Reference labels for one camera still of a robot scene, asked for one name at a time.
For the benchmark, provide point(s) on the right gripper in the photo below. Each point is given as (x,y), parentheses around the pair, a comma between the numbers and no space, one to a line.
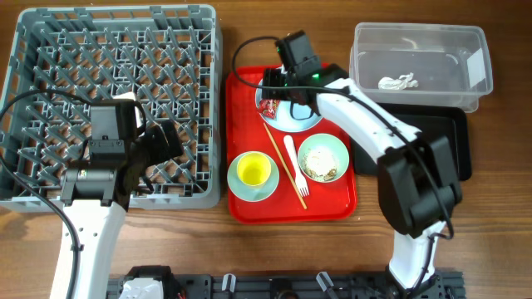
(272,76)

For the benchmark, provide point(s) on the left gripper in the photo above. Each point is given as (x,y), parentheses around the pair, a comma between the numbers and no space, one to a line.
(161,152)

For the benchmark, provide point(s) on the red snack wrapper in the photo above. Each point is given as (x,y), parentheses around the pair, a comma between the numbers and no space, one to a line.
(268,108)

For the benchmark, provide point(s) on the green bowl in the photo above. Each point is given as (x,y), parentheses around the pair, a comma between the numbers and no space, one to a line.
(334,144)

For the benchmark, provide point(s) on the yellow cup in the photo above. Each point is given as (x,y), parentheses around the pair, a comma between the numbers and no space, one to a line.
(254,169)

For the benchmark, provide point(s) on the small light blue saucer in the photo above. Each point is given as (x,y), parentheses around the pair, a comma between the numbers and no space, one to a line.
(247,192)

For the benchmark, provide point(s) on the white plastic fork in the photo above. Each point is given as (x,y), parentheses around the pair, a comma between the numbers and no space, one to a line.
(300,181)

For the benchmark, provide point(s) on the white tissue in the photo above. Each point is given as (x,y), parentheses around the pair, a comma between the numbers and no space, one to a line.
(401,83)

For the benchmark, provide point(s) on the rice and food scraps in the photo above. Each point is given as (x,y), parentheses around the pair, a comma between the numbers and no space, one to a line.
(319,164)

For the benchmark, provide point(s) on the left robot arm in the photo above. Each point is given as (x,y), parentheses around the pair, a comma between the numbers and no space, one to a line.
(96,191)

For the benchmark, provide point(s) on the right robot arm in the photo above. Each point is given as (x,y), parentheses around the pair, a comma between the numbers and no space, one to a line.
(417,180)

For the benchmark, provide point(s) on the grey plastic dishwasher rack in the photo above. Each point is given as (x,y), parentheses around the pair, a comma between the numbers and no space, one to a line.
(169,56)

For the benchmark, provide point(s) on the clear plastic waste bin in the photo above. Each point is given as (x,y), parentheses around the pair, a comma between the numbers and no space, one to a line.
(451,63)

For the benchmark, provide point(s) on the large light blue plate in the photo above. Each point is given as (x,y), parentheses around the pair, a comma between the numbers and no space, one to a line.
(291,117)

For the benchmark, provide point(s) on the red plastic serving tray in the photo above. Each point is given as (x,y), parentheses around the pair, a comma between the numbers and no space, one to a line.
(246,131)

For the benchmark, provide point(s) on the wooden chopstick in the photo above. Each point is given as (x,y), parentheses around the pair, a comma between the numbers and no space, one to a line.
(287,171)

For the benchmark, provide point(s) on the black plastic tray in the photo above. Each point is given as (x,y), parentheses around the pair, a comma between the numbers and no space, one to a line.
(439,120)

